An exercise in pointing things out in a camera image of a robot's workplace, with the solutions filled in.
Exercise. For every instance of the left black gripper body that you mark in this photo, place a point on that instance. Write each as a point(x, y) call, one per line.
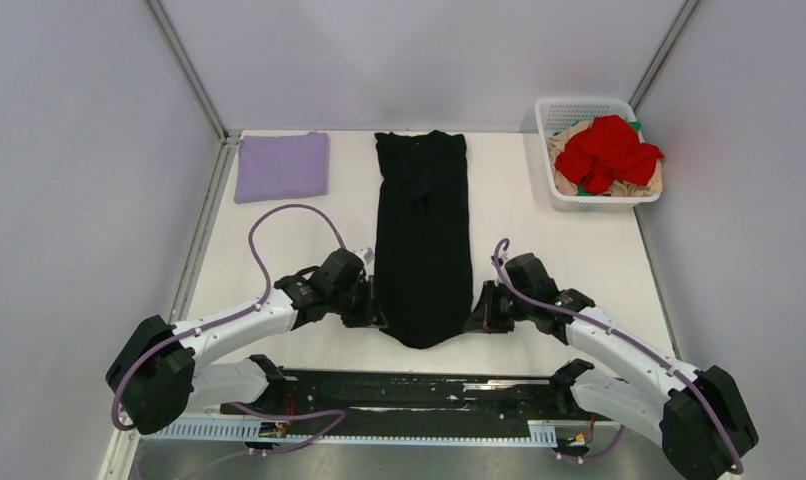
point(353, 303)

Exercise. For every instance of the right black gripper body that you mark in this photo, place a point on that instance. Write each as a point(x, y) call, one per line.
point(505, 307)

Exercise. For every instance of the black t shirt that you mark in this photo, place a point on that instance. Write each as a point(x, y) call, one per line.
point(423, 268)

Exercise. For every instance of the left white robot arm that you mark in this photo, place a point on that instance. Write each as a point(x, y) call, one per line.
point(165, 369)

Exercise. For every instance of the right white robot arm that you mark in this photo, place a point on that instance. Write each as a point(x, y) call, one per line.
point(697, 417)

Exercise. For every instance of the beige t shirt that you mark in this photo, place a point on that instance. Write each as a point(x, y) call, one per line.
point(631, 189)

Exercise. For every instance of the folded purple t shirt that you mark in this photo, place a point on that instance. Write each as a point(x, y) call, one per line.
point(282, 167)

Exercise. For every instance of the red t shirt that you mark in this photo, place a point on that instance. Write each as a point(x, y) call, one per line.
point(608, 156)

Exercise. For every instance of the white plastic basket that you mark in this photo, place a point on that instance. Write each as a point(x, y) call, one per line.
point(595, 160)

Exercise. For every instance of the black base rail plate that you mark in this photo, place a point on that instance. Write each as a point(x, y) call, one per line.
point(421, 405)

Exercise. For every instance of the left aluminium corner post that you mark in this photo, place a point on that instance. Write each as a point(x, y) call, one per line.
point(170, 34)

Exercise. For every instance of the aluminium corner post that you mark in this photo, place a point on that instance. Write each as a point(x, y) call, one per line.
point(170, 34)
point(665, 49)

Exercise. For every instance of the right aluminium corner post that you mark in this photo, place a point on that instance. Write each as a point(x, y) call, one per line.
point(665, 49)

